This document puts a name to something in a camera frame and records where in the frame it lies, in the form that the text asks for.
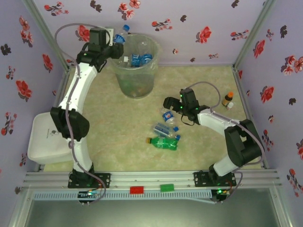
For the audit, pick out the clear bottle blue label white cap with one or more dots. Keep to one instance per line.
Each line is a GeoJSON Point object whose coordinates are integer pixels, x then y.
{"type": "Point", "coordinates": [135, 60]}

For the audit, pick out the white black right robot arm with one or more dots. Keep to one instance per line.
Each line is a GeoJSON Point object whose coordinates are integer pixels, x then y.
{"type": "Point", "coordinates": [243, 142]}

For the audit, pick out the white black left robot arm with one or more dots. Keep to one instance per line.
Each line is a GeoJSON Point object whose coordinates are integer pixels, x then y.
{"type": "Point", "coordinates": [78, 89]}

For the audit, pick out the translucent plastic waste bin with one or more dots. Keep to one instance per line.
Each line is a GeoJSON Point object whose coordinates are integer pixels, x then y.
{"type": "Point", "coordinates": [135, 82]}

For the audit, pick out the clear Pepsi bottle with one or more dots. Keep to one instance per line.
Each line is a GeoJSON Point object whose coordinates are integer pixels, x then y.
{"type": "Point", "coordinates": [168, 116]}

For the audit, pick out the crushed clear bottle blue label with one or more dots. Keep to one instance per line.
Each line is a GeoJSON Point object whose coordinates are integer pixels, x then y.
{"type": "Point", "coordinates": [161, 128]}

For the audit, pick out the crushed clear bottle blue cap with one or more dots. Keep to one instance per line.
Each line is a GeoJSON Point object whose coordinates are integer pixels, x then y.
{"type": "Point", "coordinates": [178, 136]}

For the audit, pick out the green Sprite plastic bottle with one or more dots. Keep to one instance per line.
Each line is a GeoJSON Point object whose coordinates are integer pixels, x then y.
{"type": "Point", "coordinates": [163, 143]}

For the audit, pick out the brown bottle with orange cap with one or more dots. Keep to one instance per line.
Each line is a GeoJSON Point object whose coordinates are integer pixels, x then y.
{"type": "Point", "coordinates": [227, 98]}

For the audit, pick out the small white bottle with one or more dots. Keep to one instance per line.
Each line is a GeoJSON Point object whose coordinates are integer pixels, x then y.
{"type": "Point", "coordinates": [229, 106]}

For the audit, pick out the green toy brick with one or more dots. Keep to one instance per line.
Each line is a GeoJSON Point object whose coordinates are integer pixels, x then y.
{"type": "Point", "coordinates": [167, 187]}

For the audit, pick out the red toy brick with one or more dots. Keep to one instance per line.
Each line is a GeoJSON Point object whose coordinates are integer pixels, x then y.
{"type": "Point", "coordinates": [136, 190]}

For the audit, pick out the right circuit board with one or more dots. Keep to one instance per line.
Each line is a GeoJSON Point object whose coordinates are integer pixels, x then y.
{"type": "Point", "coordinates": [220, 192]}

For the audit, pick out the circuit board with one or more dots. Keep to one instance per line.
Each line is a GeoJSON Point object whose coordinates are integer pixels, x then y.
{"type": "Point", "coordinates": [220, 192]}
{"type": "Point", "coordinates": [88, 194]}

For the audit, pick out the white plastic tub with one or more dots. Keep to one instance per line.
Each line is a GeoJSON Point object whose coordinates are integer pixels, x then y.
{"type": "Point", "coordinates": [40, 146]}

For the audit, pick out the left circuit board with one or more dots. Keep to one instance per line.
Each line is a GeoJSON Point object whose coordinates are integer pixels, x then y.
{"type": "Point", "coordinates": [88, 194]}

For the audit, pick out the aluminium left corner post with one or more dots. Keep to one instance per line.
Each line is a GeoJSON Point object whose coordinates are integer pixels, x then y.
{"type": "Point", "coordinates": [48, 35]}

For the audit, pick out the aluminium corner post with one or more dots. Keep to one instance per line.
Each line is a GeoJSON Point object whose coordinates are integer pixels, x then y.
{"type": "Point", "coordinates": [253, 35]}
{"type": "Point", "coordinates": [48, 35]}

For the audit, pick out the aluminium left side rail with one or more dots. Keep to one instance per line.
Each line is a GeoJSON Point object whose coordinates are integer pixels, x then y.
{"type": "Point", "coordinates": [59, 91]}

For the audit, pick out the aluminium right side rail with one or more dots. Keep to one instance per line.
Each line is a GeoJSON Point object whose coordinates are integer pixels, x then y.
{"type": "Point", "coordinates": [242, 94]}

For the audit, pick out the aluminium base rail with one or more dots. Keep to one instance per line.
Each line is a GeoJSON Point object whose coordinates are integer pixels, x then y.
{"type": "Point", "coordinates": [151, 178]}

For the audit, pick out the aluminium right corner post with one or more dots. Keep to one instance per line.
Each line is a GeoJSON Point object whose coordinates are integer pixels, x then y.
{"type": "Point", "coordinates": [253, 35]}

